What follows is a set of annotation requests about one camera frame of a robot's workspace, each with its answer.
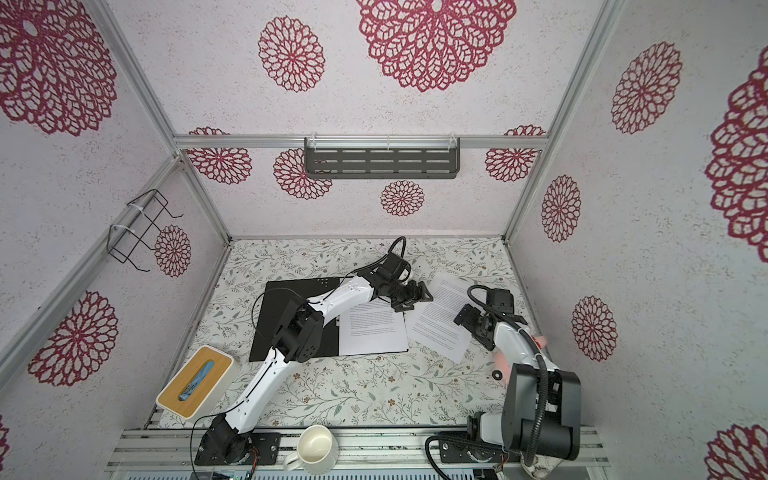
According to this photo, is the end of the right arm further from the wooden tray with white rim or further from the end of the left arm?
the wooden tray with white rim

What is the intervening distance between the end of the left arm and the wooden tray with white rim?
1.53 feet

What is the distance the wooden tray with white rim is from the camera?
2.52 ft

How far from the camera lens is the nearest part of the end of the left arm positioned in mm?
807
